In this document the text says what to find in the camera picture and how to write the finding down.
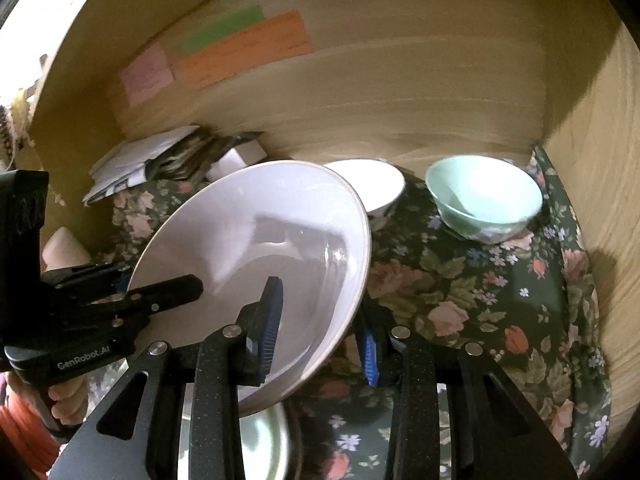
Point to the floral tablecloth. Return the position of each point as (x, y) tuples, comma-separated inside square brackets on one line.
[(450, 300)]

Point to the pink bowl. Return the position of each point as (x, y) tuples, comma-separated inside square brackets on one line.
[(225, 240)]

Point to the person's left hand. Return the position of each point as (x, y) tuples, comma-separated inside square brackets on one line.
[(67, 402)]

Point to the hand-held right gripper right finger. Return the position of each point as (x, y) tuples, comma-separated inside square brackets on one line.
[(370, 355)]

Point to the small white box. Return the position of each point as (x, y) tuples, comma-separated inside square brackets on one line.
[(235, 160)]

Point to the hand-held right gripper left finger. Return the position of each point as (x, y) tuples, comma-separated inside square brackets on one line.
[(270, 330)]

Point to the orange sticky note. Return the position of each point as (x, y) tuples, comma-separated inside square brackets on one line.
[(240, 50)]

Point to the orange cloth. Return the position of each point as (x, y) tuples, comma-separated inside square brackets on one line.
[(20, 440)]

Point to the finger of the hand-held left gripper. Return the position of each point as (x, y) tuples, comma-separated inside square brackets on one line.
[(170, 290), (85, 280)]

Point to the green sticky note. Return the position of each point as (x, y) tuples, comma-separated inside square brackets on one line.
[(220, 30)]

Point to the stack of books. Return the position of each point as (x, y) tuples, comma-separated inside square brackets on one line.
[(200, 160)]

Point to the mint green bowl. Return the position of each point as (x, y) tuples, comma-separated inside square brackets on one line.
[(480, 190)]

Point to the white bowl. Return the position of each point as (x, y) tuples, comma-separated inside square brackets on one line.
[(370, 185)]

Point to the pink cup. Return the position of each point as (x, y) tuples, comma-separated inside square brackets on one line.
[(62, 250)]

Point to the pink sticky note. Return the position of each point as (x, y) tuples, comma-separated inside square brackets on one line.
[(147, 74)]

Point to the stack of white papers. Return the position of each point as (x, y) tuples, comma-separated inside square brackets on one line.
[(135, 160)]

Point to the mint green plate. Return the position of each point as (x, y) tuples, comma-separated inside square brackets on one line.
[(265, 445)]

